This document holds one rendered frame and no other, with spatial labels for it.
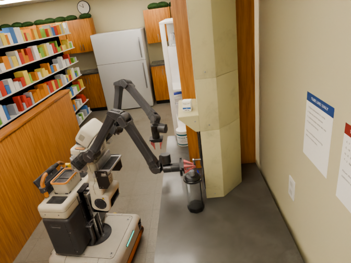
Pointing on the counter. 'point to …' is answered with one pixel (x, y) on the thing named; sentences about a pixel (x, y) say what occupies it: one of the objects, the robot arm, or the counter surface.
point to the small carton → (187, 105)
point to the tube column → (212, 37)
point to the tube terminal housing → (220, 132)
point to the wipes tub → (182, 136)
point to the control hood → (189, 116)
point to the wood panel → (241, 12)
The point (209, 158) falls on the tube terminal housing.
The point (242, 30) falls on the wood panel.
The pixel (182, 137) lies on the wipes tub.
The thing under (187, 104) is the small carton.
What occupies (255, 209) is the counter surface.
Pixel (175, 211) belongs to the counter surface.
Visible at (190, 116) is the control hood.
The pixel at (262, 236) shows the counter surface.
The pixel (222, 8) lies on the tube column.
